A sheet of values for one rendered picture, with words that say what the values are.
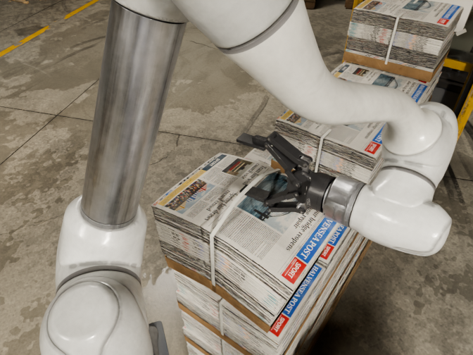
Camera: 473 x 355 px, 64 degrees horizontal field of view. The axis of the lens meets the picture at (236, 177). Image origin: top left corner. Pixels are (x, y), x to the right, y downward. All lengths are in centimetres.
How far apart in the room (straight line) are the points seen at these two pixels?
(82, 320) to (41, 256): 189
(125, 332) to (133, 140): 29
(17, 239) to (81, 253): 195
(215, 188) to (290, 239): 24
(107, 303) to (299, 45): 45
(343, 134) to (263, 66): 95
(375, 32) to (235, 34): 141
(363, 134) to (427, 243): 70
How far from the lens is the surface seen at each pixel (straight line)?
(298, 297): 114
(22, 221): 277
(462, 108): 237
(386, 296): 224
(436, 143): 73
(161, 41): 53
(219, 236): 85
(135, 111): 57
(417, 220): 70
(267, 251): 83
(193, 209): 91
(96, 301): 64
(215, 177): 101
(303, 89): 43
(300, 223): 90
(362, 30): 177
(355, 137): 132
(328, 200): 73
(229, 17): 36
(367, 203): 71
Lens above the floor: 179
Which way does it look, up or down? 41 degrees down
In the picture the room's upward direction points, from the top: straight up
